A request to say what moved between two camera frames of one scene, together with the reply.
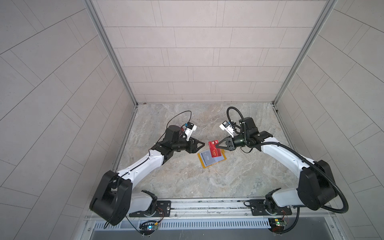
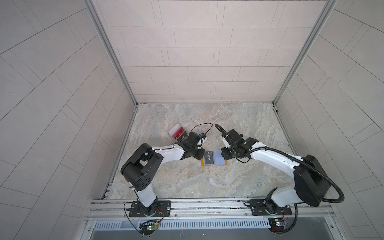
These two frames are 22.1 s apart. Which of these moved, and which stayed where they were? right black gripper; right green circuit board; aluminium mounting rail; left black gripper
Moved: right black gripper; left black gripper
Stayed: aluminium mounting rail; right green circuit board
